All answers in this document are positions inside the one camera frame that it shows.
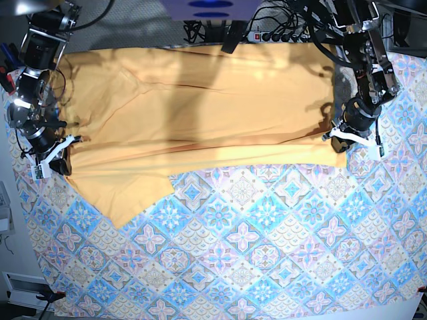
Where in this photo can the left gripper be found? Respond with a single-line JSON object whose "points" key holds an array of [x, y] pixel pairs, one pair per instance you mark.
{"points": [[342, 137]]}

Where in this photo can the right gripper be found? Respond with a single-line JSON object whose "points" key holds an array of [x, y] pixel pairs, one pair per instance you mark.
{"points": [[55, 160]]}

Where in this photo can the yellow T-shirt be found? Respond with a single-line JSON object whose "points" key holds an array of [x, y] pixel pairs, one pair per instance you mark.
{"points": [[146, 114]]}

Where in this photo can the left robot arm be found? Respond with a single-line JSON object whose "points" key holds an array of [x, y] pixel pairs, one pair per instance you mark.
{"points": [[365, 54]]}

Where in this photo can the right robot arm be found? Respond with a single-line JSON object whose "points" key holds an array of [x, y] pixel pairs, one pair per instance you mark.
{"points": [[31, 112]]}

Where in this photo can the left edge red clamp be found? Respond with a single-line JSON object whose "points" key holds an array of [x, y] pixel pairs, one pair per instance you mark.
{"points": [[8, 70]]}

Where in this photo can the patterned tablecloth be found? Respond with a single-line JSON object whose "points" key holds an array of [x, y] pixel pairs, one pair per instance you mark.
{"points": [[270, 241]]}

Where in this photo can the bottom left orange clamp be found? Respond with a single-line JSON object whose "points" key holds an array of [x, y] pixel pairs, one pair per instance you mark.
{"points": [[50, 297]]}

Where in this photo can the black centre table clamp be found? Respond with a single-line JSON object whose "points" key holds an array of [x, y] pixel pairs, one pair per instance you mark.
{"points": [[235, 34]]}

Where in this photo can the bottom right red clamp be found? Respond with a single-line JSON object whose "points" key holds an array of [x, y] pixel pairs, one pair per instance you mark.
{"points": [[422, 289]]}

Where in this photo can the white power strip red switch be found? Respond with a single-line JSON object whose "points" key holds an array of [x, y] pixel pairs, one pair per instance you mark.
{"points": [[268, 37]]}

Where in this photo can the white wall trunking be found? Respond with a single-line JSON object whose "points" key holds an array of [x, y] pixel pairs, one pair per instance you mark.
{"points": [[22, 290]]}

